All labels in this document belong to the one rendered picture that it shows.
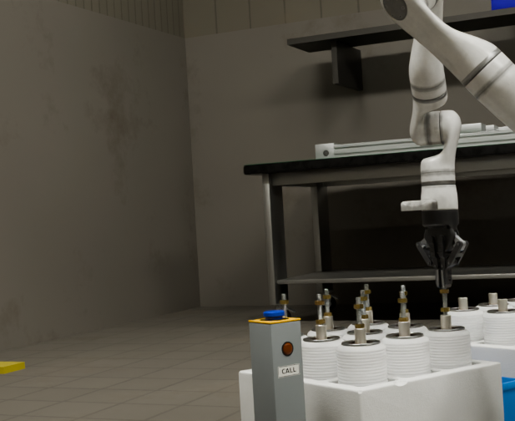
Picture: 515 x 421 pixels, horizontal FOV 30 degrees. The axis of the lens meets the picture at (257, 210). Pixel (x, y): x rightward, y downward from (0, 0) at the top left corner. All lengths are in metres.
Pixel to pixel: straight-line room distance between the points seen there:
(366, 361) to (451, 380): 0.20
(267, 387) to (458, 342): 0.44
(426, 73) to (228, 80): 3.86
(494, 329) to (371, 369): 0.54
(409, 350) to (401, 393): 0.10
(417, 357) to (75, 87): 3.24
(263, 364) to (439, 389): 0.36
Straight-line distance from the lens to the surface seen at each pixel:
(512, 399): 2.22
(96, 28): 5.13
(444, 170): 2.03
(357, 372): 1.87
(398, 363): 1.96
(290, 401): 1.83
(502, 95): 1.85
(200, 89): 5.84
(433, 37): 1.85
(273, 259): 4.51
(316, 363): 1.96
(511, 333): 2.34
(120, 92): 5.24
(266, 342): 1.80
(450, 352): 2.03
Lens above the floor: 0.50
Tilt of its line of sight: level
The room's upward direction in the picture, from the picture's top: 3 degrees counter-clockwise
